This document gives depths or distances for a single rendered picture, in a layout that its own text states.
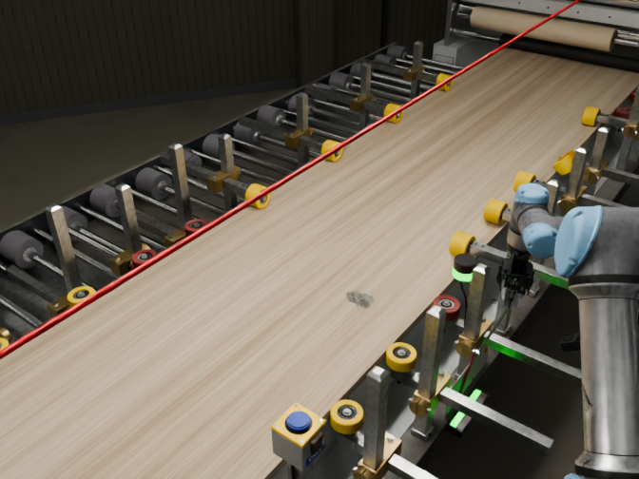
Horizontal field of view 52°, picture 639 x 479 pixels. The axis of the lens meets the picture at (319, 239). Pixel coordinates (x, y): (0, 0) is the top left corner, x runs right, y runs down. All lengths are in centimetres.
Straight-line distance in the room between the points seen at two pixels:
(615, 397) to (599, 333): 10
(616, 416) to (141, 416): 105
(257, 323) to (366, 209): 70
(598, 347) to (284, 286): 109
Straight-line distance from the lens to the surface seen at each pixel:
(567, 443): 287
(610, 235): 111
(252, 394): 166
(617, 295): 111
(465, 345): 186
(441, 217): 232
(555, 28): 395
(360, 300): 189
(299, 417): 116
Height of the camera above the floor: 211
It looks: 34 degrees down
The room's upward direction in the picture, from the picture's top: 1 degrees counter-clockwise
